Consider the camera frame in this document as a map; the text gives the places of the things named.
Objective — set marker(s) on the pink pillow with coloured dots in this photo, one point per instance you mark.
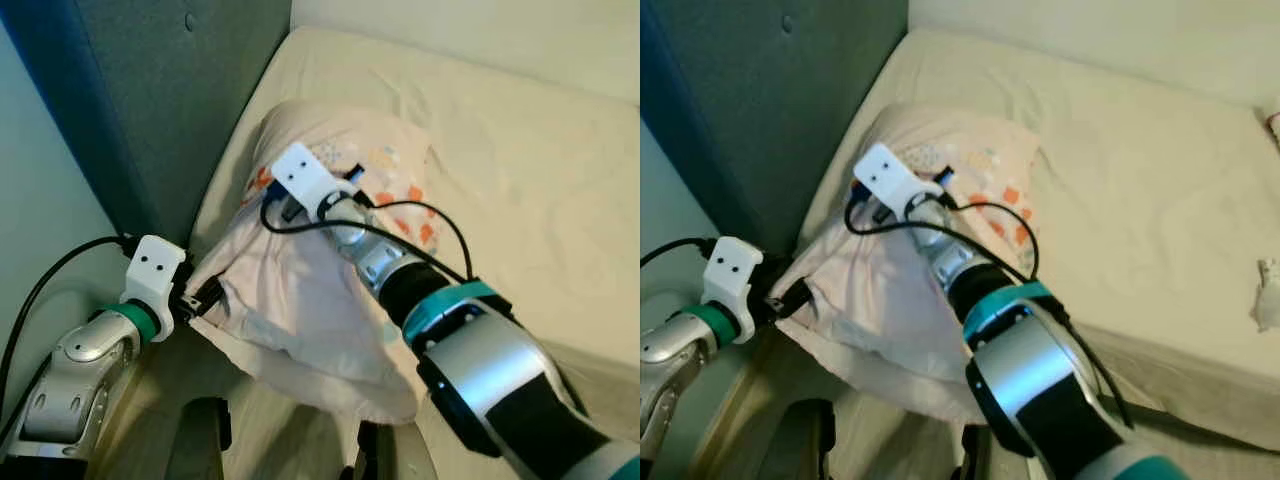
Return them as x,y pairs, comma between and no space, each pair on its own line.
290,300
880,300

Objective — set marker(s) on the white wrapper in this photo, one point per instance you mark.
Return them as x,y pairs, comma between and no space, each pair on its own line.
1268,300

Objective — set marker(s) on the cream cartoon print quilt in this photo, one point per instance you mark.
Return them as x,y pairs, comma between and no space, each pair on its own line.
1274,130

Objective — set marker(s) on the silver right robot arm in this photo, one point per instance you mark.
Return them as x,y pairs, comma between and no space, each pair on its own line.
500,380
1050,380

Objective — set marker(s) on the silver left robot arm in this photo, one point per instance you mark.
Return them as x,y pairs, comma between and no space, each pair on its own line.
80,370
680,360

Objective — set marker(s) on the dark robot left leg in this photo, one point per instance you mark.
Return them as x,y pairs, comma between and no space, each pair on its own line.
200,440
805,440

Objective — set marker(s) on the dark robot leg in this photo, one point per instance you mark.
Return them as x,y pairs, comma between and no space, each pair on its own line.
805,440
200,440
975,455
360,455

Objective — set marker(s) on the dark green upholstered headboard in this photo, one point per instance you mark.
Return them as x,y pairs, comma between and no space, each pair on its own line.
790,100
170,100

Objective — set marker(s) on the dark robot right leg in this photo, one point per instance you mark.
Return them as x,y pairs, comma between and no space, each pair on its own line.
360,455
975,455

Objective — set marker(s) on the bed with beige sheet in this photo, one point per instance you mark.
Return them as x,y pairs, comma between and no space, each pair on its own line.
1130,200
520,200

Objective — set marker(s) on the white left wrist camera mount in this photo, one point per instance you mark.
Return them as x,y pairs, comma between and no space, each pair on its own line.
152,262
730,262

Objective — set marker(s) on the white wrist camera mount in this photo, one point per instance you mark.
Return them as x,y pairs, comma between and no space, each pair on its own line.
882,170
300,170
152,262
730,262

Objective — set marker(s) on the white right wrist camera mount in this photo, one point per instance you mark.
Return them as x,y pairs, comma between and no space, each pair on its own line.
882,170
300,170

